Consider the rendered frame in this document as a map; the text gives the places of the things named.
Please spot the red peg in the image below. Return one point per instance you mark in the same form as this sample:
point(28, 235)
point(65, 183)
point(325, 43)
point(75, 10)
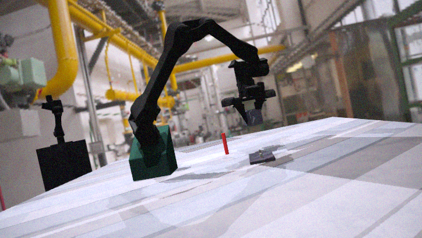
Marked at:
point(225, 143)

